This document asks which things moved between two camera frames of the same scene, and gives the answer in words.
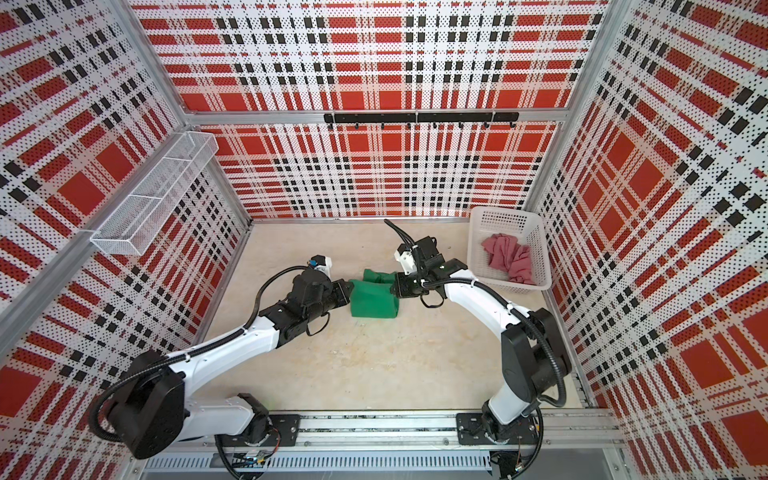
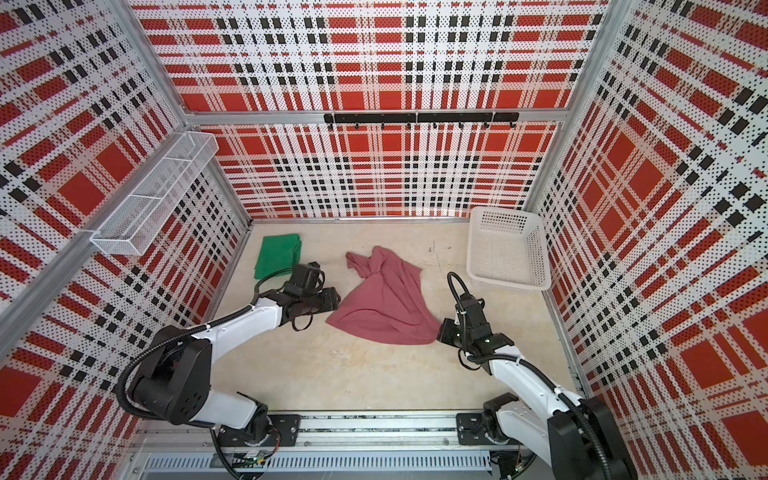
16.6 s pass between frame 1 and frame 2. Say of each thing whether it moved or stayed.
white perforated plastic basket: stayed
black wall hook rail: stayed
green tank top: moved
